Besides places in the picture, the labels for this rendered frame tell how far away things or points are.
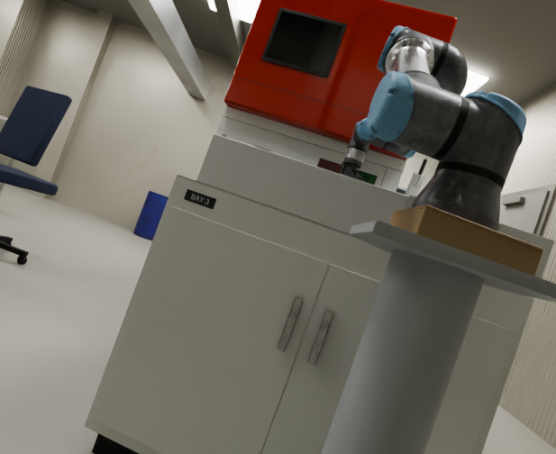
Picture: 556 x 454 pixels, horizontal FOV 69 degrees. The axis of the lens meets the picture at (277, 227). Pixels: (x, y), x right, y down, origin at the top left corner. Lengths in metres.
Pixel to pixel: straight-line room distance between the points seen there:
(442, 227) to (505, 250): 0.10
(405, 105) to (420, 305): 0.33
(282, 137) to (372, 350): 1.21
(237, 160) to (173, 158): 6.56
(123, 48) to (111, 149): 1.89
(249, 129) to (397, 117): 1.15
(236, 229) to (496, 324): 0.68
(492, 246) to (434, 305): 0.13
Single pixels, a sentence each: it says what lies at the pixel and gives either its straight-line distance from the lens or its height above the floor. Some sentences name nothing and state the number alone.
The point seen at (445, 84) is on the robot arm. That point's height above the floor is 1.27.
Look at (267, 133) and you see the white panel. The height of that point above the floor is 1.16.
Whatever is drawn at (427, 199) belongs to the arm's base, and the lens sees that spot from 0.74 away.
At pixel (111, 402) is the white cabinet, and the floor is 0.17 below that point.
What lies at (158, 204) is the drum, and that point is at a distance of 6.89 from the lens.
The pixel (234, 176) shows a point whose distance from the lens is 1.11.
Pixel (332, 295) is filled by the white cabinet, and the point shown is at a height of 0.66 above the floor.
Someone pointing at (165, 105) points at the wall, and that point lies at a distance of 7.95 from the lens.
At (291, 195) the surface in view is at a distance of 1.07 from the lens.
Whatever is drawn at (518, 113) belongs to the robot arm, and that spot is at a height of 1.08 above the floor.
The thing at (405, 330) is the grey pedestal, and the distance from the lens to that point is 0.71.
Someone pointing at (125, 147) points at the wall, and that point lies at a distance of 7.98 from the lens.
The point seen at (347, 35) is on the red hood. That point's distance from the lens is 1.88.
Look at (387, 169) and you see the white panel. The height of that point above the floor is 1.16.
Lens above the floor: 0.75
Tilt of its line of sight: 1 degrees up
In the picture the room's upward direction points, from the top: 20 degrees clockwise
